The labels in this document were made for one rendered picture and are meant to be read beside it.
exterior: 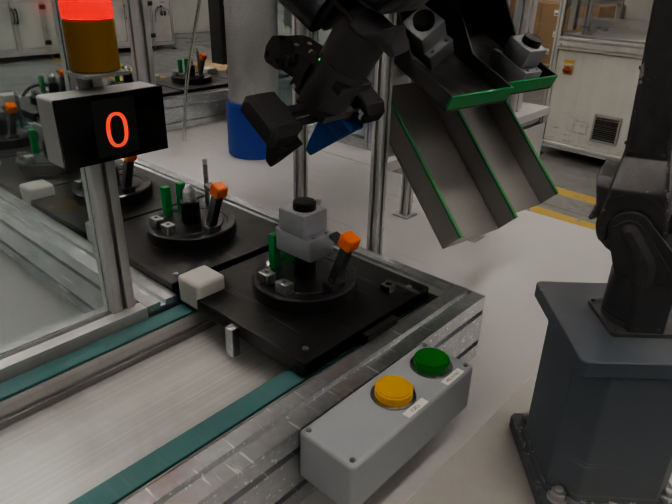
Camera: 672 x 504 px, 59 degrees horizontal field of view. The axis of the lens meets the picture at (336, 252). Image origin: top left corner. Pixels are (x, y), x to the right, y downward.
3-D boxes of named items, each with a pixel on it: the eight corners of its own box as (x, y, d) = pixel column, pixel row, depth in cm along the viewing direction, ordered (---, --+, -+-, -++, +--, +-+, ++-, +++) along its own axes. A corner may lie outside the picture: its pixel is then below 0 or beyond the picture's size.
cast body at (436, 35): (454, 52, 87) (451, 19, 80) (432, 71, 87) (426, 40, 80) (416, 21, 90) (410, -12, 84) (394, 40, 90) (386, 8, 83)
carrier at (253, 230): (298, 243, 97) (297, 170, 92) (172, 297, 81) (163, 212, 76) (208, 205, 112) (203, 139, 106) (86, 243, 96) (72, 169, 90)
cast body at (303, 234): (333, 253, 78) (335, 202, 75) (310, 264, 75) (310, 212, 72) (289, 234, 83) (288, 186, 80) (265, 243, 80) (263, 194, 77)
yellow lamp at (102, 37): (130, 69, 62) (123, 19, 60) (84, 75, 59) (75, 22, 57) (105, 64, 65) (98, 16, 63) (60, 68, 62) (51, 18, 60)
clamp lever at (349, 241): (344, 283, 76) (362, 238, 72) (334, 288, 75) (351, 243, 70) (325, 266, 78) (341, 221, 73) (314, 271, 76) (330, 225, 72)
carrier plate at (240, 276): (428, 299, 82) (429, 285, 81) (305, 378, 66) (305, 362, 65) (305, 246, 97) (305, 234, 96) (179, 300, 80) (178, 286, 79)
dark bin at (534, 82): (550, 88, 98) (575, 48, 93) (499, 97, 90) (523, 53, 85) (443, 0, 110) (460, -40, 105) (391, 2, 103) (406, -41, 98)
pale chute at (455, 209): (499, 228, 95) (518, 217, 92) (442, 249, 88) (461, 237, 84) (421, 82, 101) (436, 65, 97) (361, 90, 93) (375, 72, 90)
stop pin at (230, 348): (240, 354, 74) (239, 327, 72) (233, 358, 73) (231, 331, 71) (233, 349, 75) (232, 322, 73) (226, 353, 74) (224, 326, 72)
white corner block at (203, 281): (227, 300, 81) (225, 274, 79) (199, 313, 78) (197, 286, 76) (206, 288, 84) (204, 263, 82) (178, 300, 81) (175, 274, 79)
